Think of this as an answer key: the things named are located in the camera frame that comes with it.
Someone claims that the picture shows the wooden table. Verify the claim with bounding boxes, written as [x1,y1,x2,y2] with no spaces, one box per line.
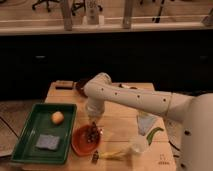
[22,82,176,171]

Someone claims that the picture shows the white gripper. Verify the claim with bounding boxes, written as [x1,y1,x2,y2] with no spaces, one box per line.
[86,98,105,117]

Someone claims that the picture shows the orange round fruit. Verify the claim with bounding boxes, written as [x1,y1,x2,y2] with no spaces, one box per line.
[51,111,64,125]

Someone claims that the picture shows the green plastic tray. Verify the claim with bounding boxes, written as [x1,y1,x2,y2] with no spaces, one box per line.
[11,103,77,165]

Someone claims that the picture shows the green chili pepper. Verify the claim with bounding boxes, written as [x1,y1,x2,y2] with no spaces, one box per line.
[146,127,164,146]

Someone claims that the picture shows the dark brown bowl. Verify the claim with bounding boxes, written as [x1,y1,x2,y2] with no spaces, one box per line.
[75,78,89,97]

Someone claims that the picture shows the dark rectangular block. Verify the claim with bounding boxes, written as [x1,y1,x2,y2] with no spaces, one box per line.
[55,80,74,90]

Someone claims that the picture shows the blue sponge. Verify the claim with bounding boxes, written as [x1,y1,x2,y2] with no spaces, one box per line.
[36,134,60,150]

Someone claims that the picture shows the yellow banana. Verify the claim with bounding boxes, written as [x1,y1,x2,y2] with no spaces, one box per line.
[91,151,127,164]

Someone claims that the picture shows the black and white utensil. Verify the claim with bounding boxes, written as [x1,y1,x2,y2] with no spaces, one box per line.
[118,84,138,89]

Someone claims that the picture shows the red bowl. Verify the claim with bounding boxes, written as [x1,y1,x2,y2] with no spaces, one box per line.
[71,125,101,156]

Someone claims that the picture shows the white cup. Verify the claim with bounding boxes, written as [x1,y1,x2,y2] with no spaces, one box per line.
[130,135,149,155]

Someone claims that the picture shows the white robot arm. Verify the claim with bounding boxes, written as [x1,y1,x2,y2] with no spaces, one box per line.
[84,72,213,171]

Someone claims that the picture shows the dark grape bunch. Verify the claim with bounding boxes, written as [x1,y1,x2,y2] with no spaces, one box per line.
[86,122,100,143]

